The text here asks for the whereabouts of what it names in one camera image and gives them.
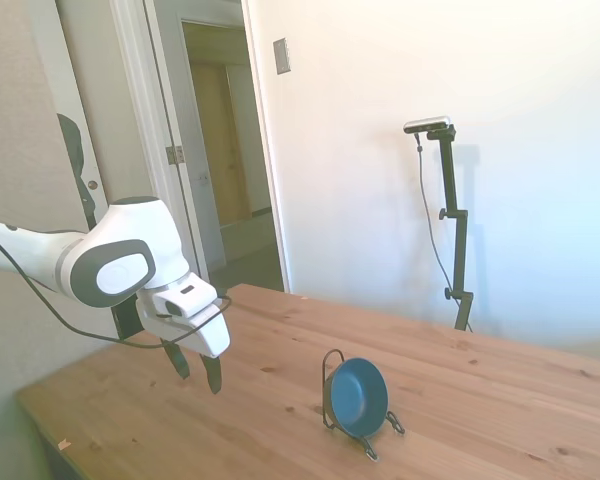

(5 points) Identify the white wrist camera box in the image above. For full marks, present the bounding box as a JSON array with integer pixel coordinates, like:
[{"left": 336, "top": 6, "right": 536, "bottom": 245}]
[{"left": 152, "top": 281, "right": 220, "bottom": 330}]

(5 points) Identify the black wire dish rack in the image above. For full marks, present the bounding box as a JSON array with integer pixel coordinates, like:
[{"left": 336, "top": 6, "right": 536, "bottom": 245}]
[{"left": 320, "top": 348, "right": 407, "bottom": 462}]

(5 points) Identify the wooden hallway door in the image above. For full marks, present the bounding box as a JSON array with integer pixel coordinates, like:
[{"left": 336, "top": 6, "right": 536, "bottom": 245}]
[{"left": 188, "top": 58, "right": 254, "bottom": 229}]

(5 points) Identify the black camera cable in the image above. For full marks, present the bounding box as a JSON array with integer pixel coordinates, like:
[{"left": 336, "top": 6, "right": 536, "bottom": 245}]
[{"left": 413, "top": 131, "right": 457, "bottom": 304}]

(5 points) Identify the white open door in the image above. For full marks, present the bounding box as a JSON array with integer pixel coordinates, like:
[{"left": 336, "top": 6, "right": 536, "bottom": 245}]
[{"left": 29, "top": 0, "right": 212, "bottom": 284}]

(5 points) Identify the blue bowl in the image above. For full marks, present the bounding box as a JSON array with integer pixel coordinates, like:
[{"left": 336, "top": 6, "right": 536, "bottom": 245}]
[{"left": 329, "top": 358, "right": 391, "bottom": 437}]

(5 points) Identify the silver stereo camera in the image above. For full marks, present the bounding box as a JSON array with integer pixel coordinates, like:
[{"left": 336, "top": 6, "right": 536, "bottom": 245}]
[{"left": 403, "top": 115, "right": 453, "bottom": 136}]

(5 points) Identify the black camera stand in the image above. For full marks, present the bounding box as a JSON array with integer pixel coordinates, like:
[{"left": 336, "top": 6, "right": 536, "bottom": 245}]
[{"left": 424, "top": 125, "right": 476, "bottom": 332}]

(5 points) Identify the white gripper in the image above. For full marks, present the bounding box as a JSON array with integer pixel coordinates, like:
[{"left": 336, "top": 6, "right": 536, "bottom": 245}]
[{"left": 135, "top": 292, "right": 232, "bottom": 396}]

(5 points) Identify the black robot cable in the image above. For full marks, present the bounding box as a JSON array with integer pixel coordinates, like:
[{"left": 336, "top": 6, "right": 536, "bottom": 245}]
[{"left": 0, "top": 223, "right": 233, "bottom": 350}]

